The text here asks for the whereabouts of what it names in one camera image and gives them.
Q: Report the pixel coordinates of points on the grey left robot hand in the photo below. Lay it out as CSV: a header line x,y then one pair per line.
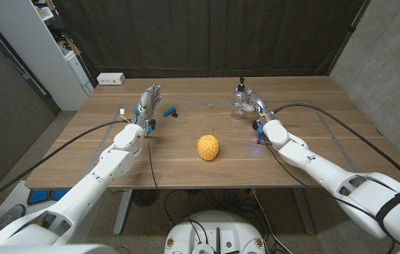
x,y
148,104

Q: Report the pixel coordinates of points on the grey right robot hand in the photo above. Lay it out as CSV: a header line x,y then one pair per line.
x,y
256,102

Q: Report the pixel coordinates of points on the clear pump dispenser bottle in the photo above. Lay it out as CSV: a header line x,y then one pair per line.
x,y
241,86

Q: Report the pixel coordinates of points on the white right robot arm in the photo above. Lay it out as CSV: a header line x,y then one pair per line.
x,y
326,173

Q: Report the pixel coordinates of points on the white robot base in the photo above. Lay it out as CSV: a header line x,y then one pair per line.
x,y
213,229

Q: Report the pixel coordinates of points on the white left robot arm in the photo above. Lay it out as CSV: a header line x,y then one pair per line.
x,y
115,162

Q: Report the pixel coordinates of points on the blue clip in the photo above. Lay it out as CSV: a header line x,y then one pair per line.
x,y
169,112

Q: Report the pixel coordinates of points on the yellow bumpy toy orange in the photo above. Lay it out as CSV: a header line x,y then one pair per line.
x,y
208,147

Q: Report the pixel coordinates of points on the blue metal clamp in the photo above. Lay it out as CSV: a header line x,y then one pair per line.
x,y
260,140

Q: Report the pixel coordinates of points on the white power strip box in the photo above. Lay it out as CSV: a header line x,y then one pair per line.
x,y
110,78

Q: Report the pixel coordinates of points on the black fabric curtain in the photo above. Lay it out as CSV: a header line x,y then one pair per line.
x,y
203,35

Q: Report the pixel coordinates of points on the black round fan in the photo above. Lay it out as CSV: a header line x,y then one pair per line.
x,y
145,198

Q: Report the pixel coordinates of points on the grey table leg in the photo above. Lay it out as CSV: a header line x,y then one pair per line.
x,y
122,211
303,211

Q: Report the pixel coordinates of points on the white cabinet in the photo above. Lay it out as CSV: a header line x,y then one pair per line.
x,y
34,53

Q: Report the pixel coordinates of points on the blue black floor device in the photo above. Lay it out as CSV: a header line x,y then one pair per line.
x,y
44,197

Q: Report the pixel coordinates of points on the grey sneaker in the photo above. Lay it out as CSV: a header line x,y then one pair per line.
x,y
12,215

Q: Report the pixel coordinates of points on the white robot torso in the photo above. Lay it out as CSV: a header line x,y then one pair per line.
x,y
44,249

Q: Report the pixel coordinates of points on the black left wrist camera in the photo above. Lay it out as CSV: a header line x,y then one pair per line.
x,y
151,126

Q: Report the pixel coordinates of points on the black curtain frame pole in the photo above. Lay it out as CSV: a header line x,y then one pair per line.
x,y
349,33

